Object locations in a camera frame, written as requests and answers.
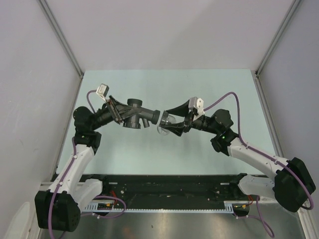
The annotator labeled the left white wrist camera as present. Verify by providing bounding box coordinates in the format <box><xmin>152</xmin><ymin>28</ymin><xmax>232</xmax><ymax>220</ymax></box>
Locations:
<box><xmin>96</xmin><ymin>84</ymin><xmax>109</xmax><ymax>101</ymax></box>

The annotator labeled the dark grey pipe fitting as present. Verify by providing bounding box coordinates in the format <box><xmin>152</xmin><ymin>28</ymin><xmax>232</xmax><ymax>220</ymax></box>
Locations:
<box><xmin>123</xmin><ymin>98</ymin><xmax>160</xmax><ymax>129</ymax></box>

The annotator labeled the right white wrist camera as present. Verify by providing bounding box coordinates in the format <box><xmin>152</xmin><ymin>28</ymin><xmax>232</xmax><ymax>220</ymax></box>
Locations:
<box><xmin>188</xmin><ymin>97</ymin><xmax>205</xmax><ymax>120</ymax></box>

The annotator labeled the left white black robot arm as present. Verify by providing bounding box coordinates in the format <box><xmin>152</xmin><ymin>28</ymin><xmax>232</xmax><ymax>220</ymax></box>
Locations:
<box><xmin>34</xmin><ymin>96</ymin><xmax>141</xmax><ymax>232</ymax></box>

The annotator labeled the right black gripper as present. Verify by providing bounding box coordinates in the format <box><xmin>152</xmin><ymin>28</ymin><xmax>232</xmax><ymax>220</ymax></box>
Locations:
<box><xmin>162</xmin><ymin>99</ymin><xmax>219</xmax><ymax>136</ymax></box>

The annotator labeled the white slotted cable duct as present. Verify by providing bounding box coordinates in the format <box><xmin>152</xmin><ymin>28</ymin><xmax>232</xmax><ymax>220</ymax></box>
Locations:
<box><xmin>82</xmin><ymin>202</ymin><xmax>234</xmax><ymax>214</ymax></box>

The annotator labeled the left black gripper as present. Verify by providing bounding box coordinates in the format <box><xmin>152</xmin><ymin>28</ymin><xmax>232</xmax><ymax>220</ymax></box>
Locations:
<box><xmin>90</xmin><ymin>95</ymin><xmax>141</xmax><ymax>130</ymax></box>

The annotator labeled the aluminium frame post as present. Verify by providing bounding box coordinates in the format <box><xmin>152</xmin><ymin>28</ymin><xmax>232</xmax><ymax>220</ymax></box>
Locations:
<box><xmin>37</xmin><ymin>0</ymin><xmax>84</xmax><ymax>79</ymax></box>
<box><xmin>256</xmin><ymin>0</ymin><xmax>302</xmax><ymax>73</ymax></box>

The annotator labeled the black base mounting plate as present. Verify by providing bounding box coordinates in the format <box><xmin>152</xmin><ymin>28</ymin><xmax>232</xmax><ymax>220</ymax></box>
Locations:
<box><xmin>80</xmin><ymin>174</ymin><xmax>257</xmax><ymax>212</ymax></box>

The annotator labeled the left aluminium frame post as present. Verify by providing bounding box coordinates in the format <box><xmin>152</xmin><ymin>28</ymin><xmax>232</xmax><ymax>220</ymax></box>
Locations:
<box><xmin>37</xmin><ymin>0</ymin><xmax>84</xmax><ymax>79</ymax></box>

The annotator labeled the clear plastic threaded connector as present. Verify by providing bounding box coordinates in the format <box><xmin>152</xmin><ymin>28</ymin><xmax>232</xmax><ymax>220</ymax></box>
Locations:
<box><xmin>157</xmin><ymin>111</ymin><xmax>176</xmax><ymax>136</ymax></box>

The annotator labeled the right aluminium frame post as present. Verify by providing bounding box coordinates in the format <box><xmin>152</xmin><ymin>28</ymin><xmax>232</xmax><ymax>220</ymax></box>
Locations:
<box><xmin>256</xmin><ymin>0</ymin><xmax>302</xmax><ymax>73</ymax></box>

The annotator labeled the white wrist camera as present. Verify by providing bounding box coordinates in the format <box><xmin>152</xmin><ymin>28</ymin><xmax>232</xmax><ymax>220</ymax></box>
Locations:
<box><xmin>188</xmin><ymin>97</ymin><xmax>205</xmax><ymax>120</ymax></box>
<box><xmin>96</xmin><ymin>84</ymin><xmax>109</xmax><ymax>101</ymax></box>

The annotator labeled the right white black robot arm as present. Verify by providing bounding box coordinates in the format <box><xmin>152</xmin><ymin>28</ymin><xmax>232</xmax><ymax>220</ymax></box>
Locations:
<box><xmin>159</xmin><ymin>97</ymin><xmax>316</xmax><ymax>212</ymax></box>

